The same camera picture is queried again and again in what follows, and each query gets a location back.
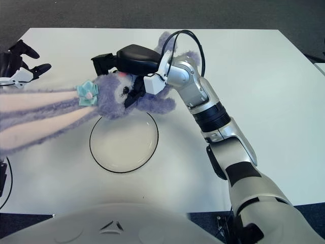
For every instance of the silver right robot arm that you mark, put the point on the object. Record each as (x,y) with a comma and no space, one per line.
(228,142)

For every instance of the grey robot torso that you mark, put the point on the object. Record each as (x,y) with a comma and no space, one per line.
(139,218)

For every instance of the white plate with black rim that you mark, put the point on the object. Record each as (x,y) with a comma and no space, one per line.
(124,150)

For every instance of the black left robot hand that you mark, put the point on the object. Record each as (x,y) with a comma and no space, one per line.
(10,63)

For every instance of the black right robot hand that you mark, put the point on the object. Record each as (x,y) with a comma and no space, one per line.
(137,59)

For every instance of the black metal bracket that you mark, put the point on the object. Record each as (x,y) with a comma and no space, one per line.
(224,226)

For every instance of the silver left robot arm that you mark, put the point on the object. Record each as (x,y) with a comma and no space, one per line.
(7,81)

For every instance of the purple plush bunny doll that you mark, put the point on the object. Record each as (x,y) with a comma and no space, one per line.
(101,101)

